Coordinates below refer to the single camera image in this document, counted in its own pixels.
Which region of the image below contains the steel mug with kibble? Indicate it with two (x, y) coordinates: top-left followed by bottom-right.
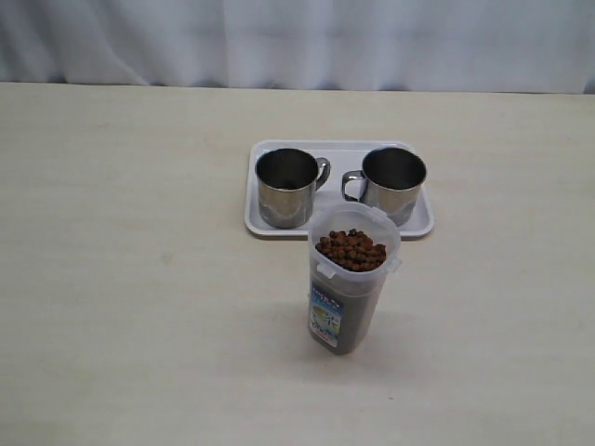
(340, 146), (428, 226)
(255, 148), (331, 229)

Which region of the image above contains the white curtain backdrop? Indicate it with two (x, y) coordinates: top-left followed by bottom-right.
(1, 1), (594, 94)

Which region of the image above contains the white plastic tray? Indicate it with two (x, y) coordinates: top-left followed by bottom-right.
(244, 139), (436, 240)

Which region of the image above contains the clear plastic pitcher with label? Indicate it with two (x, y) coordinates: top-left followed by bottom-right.
(308, 203), (401, 355)

